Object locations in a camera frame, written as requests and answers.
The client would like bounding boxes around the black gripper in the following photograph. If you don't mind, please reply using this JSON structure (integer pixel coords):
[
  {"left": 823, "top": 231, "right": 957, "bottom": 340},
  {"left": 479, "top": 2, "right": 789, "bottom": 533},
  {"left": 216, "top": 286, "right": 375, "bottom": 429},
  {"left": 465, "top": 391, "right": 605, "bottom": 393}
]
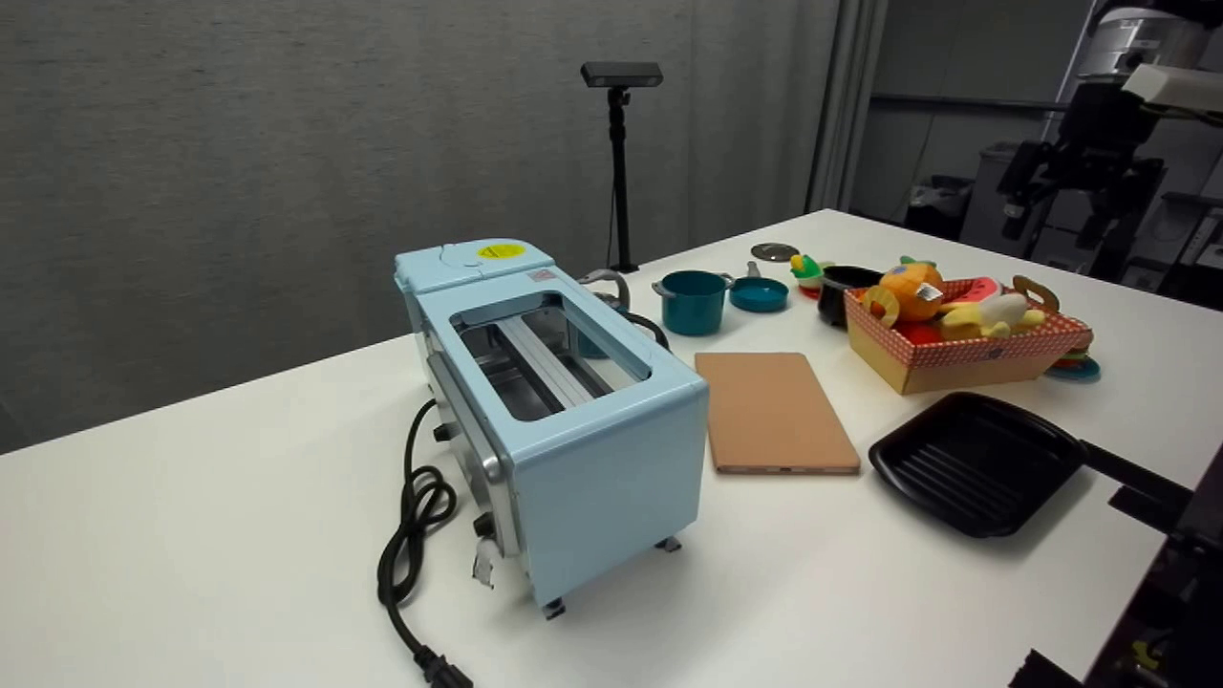
[{"left": 1008, "top": 81, "right": 1160, "bottom": 286}]

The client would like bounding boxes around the banana plush toy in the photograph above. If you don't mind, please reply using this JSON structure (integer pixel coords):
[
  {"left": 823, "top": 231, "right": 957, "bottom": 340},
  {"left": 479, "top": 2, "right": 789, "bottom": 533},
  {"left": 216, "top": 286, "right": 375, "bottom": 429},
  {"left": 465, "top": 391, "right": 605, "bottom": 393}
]
[{"left": 939, "top": 286, "right": 1053, "bottom": 343}]

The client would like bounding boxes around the watermelon slice plush toy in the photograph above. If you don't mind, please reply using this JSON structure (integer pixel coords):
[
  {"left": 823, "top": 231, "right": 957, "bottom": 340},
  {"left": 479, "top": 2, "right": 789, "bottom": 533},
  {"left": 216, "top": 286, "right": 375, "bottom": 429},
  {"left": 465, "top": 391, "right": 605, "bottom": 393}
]
[{"left": 948, "top": 275, "right": 1007, "bottom": 310}]

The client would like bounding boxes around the wooden tray of toy food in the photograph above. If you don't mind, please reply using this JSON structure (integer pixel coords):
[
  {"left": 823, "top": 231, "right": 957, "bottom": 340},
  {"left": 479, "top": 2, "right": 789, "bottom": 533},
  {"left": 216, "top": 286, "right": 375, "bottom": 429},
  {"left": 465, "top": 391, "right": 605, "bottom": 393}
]
[{"left": 842, "top": 272, "right": 1098, "bottom": 398}]

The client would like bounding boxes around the teal toy pan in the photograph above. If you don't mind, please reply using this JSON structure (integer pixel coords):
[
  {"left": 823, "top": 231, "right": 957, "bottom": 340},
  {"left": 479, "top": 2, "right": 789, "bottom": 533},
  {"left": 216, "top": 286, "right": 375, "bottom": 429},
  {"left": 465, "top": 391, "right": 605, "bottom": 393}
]
[{"left": 725, "top": 258, "right": 795, "bottom": 315}]

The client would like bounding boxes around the teal toy pot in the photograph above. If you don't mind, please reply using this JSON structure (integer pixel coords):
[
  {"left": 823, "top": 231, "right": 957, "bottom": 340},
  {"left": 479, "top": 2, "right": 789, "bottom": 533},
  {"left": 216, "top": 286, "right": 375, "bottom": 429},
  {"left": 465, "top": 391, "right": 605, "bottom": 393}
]
[{"left": 649, "top": 263, "right": 739, "bottom": 340}]

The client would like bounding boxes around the grey waste bin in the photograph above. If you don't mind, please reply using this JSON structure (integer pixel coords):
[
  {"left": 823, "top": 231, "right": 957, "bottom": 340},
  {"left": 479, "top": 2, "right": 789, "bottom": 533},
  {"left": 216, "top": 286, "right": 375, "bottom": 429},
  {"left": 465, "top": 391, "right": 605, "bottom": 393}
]
[{"left": 960, "top": 140, "right": 1023, "bottom": 258}]

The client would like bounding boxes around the small teal plate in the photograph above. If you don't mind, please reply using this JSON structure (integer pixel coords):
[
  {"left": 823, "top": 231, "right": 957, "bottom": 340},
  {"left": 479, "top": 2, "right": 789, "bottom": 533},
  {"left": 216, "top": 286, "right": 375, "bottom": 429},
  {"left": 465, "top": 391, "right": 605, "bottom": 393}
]
[{"left": 1046, "top": 350, "right": 1104, "bottom": 386}]

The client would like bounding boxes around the black grill tray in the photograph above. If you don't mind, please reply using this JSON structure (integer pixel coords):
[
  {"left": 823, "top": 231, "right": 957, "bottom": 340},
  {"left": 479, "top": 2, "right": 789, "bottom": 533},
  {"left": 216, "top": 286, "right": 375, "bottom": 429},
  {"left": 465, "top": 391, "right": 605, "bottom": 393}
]
[{"left": 868, "top": 391, "right": 1088, "bottom": 542}]

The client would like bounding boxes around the wooden cutting board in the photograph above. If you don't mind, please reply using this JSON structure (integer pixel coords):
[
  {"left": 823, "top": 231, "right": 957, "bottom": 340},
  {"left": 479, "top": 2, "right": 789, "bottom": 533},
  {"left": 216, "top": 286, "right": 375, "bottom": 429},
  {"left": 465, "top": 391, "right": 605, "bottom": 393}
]
[{"left": 691, "top": 347, "right": 868, "bottom": 482}]

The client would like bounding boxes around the light blue toaster oven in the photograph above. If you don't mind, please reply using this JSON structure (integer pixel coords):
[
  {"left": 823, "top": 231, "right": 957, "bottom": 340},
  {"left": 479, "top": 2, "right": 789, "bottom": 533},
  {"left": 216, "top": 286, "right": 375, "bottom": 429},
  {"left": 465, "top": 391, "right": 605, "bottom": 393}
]
[{"left": 389, "top": 231, "right": 712, "bottom": 624}]

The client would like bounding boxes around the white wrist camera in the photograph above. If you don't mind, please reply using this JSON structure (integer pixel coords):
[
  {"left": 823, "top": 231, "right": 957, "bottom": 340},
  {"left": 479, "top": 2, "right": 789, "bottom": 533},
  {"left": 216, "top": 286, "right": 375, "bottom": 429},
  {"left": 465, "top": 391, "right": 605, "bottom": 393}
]
[{"left": 1121, "top": 56, "right": 1223, "bottom": 119}]

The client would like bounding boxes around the black camera stand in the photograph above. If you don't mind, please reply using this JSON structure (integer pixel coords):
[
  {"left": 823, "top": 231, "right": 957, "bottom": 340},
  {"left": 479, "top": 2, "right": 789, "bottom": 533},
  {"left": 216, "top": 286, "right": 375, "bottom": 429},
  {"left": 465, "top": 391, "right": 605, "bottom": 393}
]
[{"left": 576, "top": 56, "right": 669, "bottom": 275}]

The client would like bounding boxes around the black power cord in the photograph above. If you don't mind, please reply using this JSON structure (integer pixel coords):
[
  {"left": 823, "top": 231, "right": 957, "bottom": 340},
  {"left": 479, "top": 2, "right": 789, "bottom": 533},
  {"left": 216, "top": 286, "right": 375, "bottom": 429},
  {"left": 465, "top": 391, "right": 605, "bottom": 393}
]
[{"left": 375, "top": 393, "right": 479, "bottom": 688}]

